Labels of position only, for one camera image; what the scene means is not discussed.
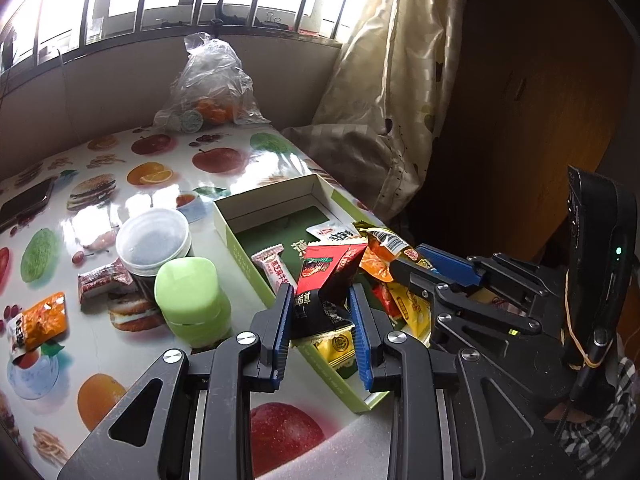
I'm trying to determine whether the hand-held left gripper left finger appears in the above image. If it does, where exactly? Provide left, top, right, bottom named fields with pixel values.
left=56, top=282, right=296, bottom=480

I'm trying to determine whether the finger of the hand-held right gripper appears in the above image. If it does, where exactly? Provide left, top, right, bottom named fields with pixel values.
left=389, top=259, right=543, bottom=347
left=416, top=243, right=546, bottom=307

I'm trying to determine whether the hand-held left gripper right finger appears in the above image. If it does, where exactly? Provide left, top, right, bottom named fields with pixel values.
left=348, top=284, right=571, bottom=480

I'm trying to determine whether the gold snack packet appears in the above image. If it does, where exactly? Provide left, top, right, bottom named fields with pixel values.
left=310, top=325, right=357, bottom=372

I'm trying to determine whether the orange snack packet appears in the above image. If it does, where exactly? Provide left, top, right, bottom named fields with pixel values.
left=357, top=227, right=417, bottom=282
left=7, top=291, right=69, bottom=362

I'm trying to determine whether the white pink snack packet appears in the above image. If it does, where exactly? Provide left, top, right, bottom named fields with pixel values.
left=250, top=244, right=297, bottom=294

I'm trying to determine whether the dark red black snack packet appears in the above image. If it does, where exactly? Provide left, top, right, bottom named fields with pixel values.
left=291, top=242, right=369, bottom=339

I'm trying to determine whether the green and white cardboard box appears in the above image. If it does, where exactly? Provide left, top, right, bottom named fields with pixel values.
left=212, top=174, right=401, bottom=413

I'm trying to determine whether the person's right forearm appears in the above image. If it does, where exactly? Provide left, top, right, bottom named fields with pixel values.
left=542, top=355, right=640, bottom=480

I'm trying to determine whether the green plastic container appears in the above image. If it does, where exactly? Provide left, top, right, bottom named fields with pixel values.
left=154, top=256, right=234, bottom=349

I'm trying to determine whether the beige striped cloth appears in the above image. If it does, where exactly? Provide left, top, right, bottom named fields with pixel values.
left=281, top=122, right=402, bottom=222

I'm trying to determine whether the jar with white lid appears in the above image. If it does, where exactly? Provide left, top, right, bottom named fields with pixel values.
left=115, top=208, right=194, bottom=302

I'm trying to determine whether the brown wooden cabinet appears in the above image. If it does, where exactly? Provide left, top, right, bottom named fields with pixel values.
left=415, top=0, right=640, bottom=281

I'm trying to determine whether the small red white snack packet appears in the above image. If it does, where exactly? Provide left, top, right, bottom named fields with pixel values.
left=77, top=259, right=134, bottom=309

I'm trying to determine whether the cream dotted curtain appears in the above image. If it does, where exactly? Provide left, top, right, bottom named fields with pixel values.
left=310, top=0, right=476, bottom=222

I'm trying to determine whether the fruit print tablecloth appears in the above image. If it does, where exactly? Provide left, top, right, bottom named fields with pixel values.
left=0, top=122, right=391, bottom=480

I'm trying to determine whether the clear plastic bag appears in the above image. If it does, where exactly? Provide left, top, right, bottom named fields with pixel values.
left=152, top=32, right=272, bottom=134

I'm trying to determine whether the black smartphone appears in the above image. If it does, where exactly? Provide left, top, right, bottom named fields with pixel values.
left=0, top=177, right=56, bottom=234

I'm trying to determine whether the black hook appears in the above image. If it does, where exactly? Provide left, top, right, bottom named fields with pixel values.
left=209, top=0, right=247, bottom=30

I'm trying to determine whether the window grille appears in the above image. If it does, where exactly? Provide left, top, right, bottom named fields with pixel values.
left=0, top=0, right=361, bottom=67

